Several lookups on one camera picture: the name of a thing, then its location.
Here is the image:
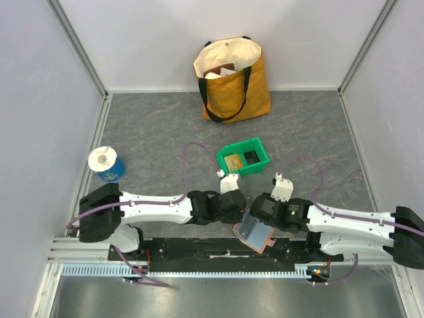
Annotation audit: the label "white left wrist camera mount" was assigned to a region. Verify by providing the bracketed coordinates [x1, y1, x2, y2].
[217, 170, 240, 194]

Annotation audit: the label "black card in bin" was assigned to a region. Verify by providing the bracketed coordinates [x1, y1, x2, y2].
[243, 150, 260, 166]

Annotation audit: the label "grey slotted cable duct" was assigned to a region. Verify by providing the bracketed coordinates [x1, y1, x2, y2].
[62, 264, 313, 279]

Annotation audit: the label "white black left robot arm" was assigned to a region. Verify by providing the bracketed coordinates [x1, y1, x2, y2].
[79, 183, 247, 260]

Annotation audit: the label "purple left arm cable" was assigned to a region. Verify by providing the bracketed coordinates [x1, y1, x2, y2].
[66, 142, 223, 233]

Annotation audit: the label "green plastic bin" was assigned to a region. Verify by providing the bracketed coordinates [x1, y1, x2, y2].
[216, 137, 270, 176]

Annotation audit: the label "pink leather card holder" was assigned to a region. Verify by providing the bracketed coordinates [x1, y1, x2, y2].
[233, 209, 275, 254]

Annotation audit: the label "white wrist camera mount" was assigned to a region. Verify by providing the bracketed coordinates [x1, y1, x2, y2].
[270, 172, 293, 202]
[217, 170, 240, 194]

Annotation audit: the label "right aluminium frame post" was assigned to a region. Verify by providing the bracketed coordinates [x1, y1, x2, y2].
[337, 0, 398, 96]

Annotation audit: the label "aluminium frame post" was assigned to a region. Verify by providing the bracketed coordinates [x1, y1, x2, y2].
[337, 0, 398, 96]
[46, 0, 109, 99]

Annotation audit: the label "left aluminium frame post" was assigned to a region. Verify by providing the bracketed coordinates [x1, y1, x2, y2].
[46, 0, 109, 99]

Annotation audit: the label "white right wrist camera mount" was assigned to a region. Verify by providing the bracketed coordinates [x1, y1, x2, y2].
[270, 172, 293, 202]

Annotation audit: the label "mustard yellow tote bag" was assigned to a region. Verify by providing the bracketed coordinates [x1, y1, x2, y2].
[193, 36, 272, 123]

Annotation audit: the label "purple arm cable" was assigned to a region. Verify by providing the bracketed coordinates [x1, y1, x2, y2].
[66, 142, 223, 233]
[276, 155, 424, 238]

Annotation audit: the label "white paper in bag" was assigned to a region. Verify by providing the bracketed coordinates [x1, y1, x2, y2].
[206, 68, 237, 80]

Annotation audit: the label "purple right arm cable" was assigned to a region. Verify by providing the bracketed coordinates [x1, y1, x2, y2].
[276, 155, 424, 238]

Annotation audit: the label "white cards in bin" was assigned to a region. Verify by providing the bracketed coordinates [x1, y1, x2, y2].
[223, 154, 244, 173]

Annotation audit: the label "blue white tissue roll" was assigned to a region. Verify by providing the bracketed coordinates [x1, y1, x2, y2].
[87, 146, 125, 183]

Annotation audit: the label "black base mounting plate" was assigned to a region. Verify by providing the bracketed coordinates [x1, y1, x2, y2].
[124, 238, 344, 272]

